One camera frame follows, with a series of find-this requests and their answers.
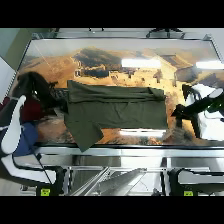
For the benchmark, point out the olive green T-shirt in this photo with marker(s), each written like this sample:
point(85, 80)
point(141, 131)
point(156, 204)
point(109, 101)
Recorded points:
point(116, 113)

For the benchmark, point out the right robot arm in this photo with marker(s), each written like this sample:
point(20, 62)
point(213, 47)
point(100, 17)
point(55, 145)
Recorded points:
point(206, 102)

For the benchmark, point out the red garment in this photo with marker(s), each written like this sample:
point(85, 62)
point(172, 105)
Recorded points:
point(32, 111)

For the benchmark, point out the white garment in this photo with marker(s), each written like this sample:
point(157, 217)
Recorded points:
point(213, 128)

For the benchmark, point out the silver frame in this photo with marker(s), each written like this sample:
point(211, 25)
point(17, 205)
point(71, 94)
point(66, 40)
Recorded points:
point(133, 152)

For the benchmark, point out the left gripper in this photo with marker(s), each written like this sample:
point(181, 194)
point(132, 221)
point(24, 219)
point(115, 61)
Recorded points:
point(59, 100)

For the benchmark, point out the blue garment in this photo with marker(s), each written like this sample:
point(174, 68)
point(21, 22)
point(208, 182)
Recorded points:
point(29, 136)

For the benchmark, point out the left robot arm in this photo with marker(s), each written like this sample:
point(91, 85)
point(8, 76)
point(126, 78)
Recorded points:
point(11, 133)

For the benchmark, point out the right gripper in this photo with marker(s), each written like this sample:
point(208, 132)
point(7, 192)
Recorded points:
point(184, 111)

